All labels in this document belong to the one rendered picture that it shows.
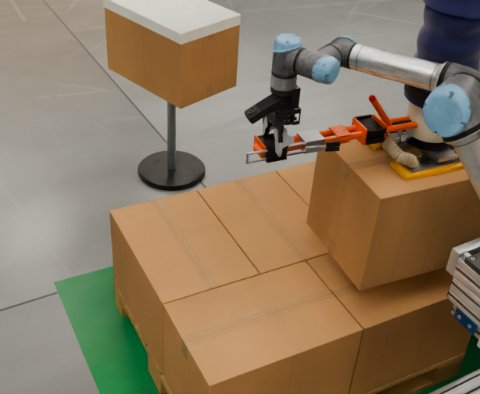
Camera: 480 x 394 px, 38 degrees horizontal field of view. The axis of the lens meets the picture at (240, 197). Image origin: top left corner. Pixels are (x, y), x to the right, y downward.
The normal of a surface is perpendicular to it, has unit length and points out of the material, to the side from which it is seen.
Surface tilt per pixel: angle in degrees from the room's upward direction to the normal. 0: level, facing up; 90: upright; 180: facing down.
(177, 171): 0
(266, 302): 0
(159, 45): 90
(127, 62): 90
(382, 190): 1
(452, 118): 84
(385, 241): 91
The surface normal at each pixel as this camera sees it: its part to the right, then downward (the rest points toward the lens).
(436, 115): -0.64, 0.33
